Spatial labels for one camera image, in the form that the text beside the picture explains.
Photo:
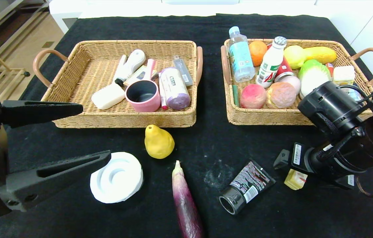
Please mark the yellow toy cake slice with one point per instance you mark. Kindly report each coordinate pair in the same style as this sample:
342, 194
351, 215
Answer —
295, 180

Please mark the pink bun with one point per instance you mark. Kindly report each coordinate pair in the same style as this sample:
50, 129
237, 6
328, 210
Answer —
280, 96

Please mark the pink cup dark inside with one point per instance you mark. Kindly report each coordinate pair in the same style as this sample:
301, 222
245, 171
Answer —
146, 104

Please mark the wicker basket with food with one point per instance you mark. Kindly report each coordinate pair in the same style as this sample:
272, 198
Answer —
262, 115

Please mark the small orange-red can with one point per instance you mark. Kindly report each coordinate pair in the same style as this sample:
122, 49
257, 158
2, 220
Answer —
329, 67

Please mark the clear water bottle blue label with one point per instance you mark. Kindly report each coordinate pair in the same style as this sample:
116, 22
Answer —
241, 56

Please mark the white table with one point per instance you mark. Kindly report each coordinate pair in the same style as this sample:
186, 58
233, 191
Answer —
123, 8

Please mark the purple toy eggplant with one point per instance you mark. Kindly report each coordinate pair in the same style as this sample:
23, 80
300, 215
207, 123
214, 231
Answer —
184, 198

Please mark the white round ridged disc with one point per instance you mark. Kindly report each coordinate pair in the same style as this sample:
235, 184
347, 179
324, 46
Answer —
120, 180

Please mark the pink toy peach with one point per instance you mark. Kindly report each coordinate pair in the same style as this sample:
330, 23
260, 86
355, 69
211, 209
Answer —
253, 96

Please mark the white pen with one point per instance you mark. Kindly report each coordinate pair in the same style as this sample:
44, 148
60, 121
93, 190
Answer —
120, 71

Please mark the white purple bag roll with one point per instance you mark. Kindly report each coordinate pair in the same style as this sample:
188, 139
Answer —
174, 89

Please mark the white marker red cap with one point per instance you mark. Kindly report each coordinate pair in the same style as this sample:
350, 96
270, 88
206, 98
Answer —
163, 96

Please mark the white handheld device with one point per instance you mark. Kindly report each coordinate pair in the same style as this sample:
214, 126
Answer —
133, 61

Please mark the red soda can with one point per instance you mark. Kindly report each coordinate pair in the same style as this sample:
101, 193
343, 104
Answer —
283, 71

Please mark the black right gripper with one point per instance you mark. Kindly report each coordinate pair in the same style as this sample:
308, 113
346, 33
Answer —
298, 156

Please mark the white soap block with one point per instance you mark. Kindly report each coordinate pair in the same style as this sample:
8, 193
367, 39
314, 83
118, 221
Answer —
107, 97

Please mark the orange toy fruit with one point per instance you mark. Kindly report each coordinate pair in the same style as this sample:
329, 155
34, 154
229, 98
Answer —
258, 53

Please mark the small printed cardboard box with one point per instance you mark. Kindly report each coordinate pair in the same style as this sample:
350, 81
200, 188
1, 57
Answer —
140, 74

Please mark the black printed squeeze tube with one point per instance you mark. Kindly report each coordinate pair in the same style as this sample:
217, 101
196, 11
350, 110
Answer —
249, 183

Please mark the green marker pen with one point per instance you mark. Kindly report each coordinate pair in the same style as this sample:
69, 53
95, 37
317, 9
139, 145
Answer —
235, 96

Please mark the yellow toy pear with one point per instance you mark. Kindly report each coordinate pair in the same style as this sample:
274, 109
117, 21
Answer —
158, 143

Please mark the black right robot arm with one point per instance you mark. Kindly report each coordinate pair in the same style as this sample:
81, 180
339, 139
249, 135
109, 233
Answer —
331, 105

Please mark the yellow-green toy lemon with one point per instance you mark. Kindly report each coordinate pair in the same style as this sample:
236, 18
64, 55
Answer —
293, 56

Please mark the wooden rack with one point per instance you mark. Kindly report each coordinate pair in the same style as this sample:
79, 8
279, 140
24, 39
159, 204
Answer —
8, 70

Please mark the green white toy cabbage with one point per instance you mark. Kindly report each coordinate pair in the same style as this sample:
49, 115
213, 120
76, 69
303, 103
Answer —
313, 77

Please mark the white juice carton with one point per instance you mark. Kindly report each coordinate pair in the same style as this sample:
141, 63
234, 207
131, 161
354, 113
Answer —
343, 74

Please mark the dark blue small jar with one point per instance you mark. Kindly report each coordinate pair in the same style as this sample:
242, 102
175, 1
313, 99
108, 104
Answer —
354, 94

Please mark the wicker basket with household items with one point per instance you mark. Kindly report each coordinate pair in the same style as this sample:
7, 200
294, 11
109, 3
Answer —
90, 66

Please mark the yellow toy mango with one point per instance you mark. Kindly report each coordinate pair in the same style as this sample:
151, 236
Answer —
321, 54

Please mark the white milk drink bottle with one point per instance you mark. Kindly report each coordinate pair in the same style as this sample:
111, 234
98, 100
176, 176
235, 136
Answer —
270, 64

